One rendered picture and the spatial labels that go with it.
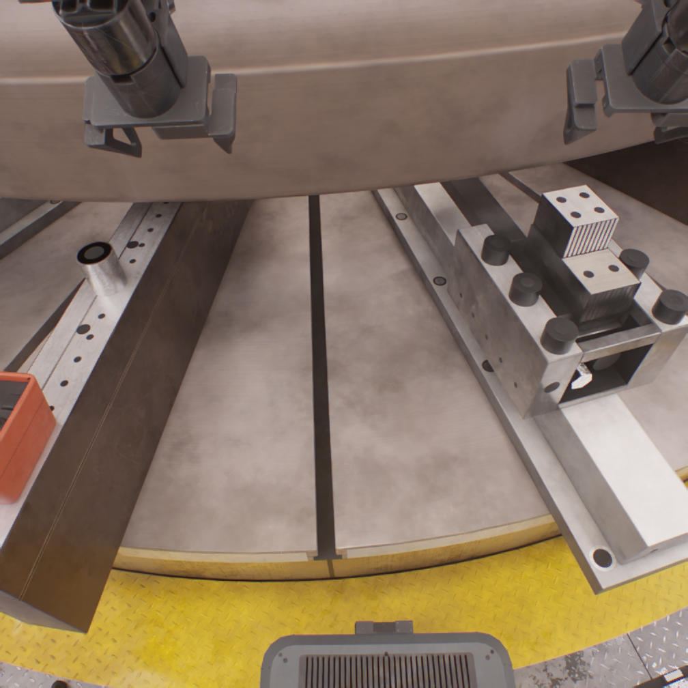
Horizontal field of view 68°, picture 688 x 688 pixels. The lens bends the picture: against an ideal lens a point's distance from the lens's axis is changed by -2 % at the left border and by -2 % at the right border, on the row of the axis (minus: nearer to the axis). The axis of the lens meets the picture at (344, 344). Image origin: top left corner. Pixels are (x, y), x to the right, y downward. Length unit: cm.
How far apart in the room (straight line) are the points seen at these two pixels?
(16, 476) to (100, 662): 75
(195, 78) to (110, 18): 11
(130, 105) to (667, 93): 45
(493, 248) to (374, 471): 60
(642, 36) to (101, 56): 42
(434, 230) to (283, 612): 121
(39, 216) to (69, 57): 118
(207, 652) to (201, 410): 62
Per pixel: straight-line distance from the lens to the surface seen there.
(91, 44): 45
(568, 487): 132
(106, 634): 165
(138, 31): 45
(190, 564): 149
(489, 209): 157
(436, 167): 115
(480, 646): 126
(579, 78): 56
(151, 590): 163
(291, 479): 131
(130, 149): 59
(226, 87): 54
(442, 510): 128
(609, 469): 125
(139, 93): 48
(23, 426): 99
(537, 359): 111
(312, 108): 104
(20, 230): 226
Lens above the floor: 148
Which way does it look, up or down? 50 degrees down
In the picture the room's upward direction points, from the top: 3 degrees counter-clockwise
